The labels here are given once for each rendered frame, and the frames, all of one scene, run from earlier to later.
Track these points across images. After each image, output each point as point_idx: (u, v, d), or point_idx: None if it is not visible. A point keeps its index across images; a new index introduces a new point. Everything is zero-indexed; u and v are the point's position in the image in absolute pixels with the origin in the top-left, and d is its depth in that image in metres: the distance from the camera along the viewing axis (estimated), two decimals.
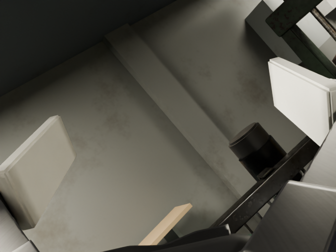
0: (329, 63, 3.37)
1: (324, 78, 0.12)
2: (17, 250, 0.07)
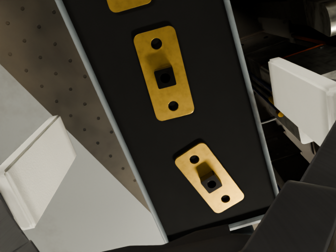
0: None
1: (324, 78, 0.12)
2: (17, 250, 0.07)
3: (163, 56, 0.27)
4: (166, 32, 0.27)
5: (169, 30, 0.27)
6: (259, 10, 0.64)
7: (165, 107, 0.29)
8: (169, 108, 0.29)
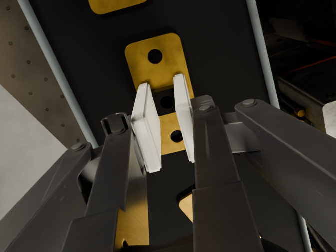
0: None
1: (185, 97, 0.15)
2: (104, 213, 0.07)
3: (164, 73, 0.21)
4: (169, 41, 0.20)
5: (172, 39, 0.20)
6: (271, 10, 0.57)
7: (166, 138, 0.22)
8: (172, 139, 0.23)
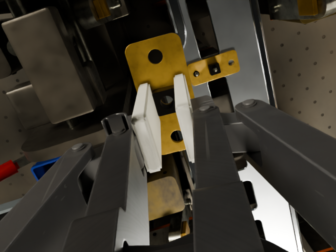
0: None
1: (184, 97, 0.15)
2: (105, 213, 0.07)
3: (164, 73, 0.21)
4: (169, 41, 0.20)
5: (172, 39, 0.20)
6: None
7: (166, 138, 0.22)
8: (172, 139, 0.23)
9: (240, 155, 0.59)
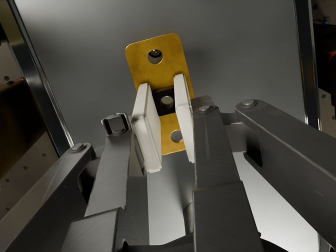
0: None
1: (184, 97, 0.15)
2: (105, 213, 0.07)
3: (164, 73, 0.21)
4: (169, 41, 0.20)
5: (172, 39, 0.20)
6: None
7: (166, 138, 0.22)
8: (172, 139, 0.23)
9: None
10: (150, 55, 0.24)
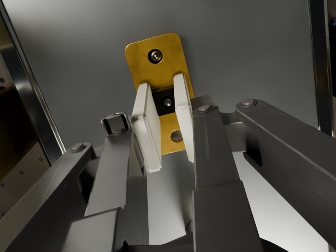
0: None
1: (184, 97, 0.15)
2: (105, 213, 0.07)
3: (164, 73, 0.21)
4: (169, 41, 0.20)
5: (172, 39, 0.20)
6: None
7: (166, 138, 0.22)
8: (172, 139, 0.23)
9: None
10: (151, 61, 0.22)
